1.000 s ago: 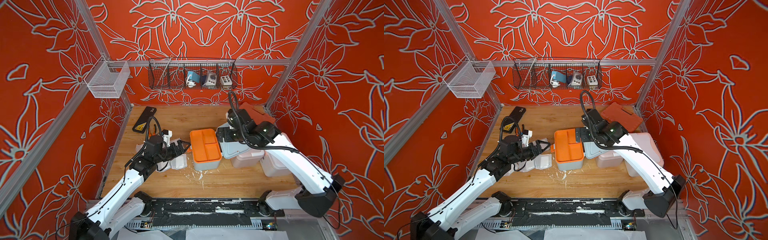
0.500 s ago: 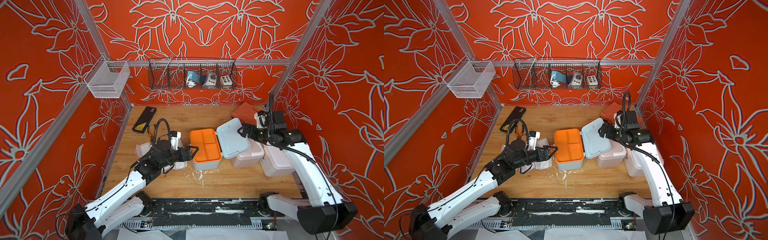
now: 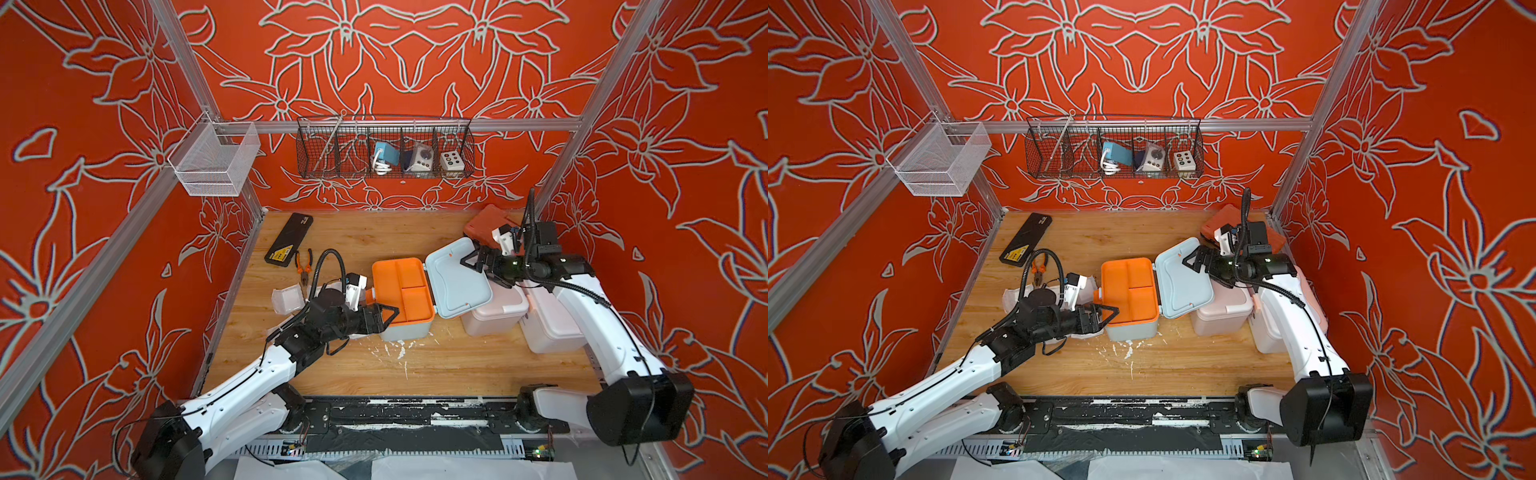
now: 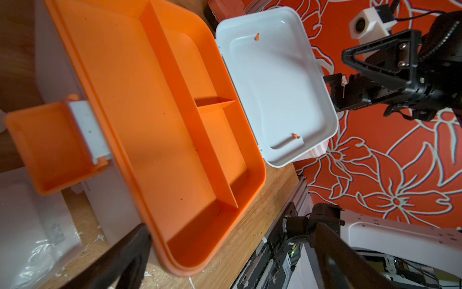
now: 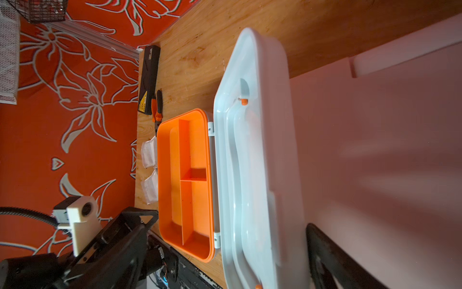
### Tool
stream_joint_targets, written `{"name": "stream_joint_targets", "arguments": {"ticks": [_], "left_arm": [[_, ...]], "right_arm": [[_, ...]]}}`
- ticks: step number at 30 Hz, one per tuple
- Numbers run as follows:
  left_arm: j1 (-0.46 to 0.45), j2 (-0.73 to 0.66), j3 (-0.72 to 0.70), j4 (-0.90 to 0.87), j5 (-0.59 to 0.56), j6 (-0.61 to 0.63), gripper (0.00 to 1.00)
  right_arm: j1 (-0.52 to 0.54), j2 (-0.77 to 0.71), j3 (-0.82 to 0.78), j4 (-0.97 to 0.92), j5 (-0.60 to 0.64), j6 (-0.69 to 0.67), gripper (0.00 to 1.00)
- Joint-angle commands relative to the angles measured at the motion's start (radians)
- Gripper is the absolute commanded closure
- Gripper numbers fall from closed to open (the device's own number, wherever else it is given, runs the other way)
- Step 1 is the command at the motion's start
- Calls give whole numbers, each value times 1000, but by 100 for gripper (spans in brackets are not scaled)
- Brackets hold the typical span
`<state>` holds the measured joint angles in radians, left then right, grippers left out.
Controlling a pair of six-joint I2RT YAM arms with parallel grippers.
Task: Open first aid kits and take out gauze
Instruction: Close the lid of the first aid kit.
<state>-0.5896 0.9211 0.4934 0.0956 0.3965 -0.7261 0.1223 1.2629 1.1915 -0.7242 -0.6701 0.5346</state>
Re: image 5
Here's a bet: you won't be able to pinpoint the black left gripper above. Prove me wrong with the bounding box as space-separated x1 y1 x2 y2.
54 207 179 289

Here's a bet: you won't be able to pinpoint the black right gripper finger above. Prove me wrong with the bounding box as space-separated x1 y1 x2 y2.
306 223 386 289

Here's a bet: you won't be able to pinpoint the gauze packet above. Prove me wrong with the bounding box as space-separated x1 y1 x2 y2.
141 170 159 204
141 136 158 168

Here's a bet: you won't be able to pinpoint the grey orange medicine chest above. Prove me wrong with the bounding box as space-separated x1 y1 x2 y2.
213 28 310 289

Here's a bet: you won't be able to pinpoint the orange tray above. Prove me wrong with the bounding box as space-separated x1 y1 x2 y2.
157 108 216 263

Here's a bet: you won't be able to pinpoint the pink medicine chest box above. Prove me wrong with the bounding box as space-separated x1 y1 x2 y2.
291 15 462 289

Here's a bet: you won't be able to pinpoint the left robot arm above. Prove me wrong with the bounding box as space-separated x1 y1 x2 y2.
1 207 166 289

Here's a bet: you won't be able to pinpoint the black warning label case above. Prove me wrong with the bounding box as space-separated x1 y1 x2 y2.
138 45 161 115

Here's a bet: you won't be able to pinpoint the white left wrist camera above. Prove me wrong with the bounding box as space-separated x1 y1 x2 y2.
53 196 102 257

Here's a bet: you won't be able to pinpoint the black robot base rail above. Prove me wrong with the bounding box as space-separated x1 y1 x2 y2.
145 232 221 289

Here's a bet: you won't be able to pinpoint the orange handled pliers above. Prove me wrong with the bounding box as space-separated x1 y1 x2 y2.
151 90 163 133

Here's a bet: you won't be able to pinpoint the aluminium frame post left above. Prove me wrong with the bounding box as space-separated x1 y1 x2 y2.
46 20 140 59

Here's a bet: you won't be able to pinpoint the white wire mesh basket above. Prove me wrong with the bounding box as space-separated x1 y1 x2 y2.
0 1 20 105

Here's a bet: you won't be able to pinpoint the black wire wall basket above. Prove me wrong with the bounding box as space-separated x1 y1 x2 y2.
6 0 69 24

